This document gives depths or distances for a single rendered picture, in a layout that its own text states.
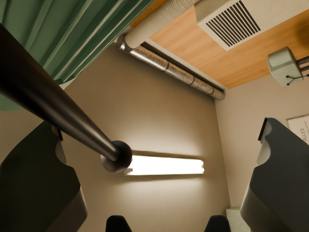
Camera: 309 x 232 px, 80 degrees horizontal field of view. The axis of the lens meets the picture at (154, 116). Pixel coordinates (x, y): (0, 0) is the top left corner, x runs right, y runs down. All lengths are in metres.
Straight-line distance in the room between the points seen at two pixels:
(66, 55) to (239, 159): 3.19
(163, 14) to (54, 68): 1.60
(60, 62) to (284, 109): 3.10
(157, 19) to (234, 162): 2.43
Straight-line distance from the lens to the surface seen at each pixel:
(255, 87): 3.39
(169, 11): 1.74
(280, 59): 2.23
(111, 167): 0.20
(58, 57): 0.18
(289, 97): 3.21
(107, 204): 1.73
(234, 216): 3.10
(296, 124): 3.10
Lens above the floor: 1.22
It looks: 42 degrees up
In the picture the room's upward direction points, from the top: 110 degrees counter-clockwise
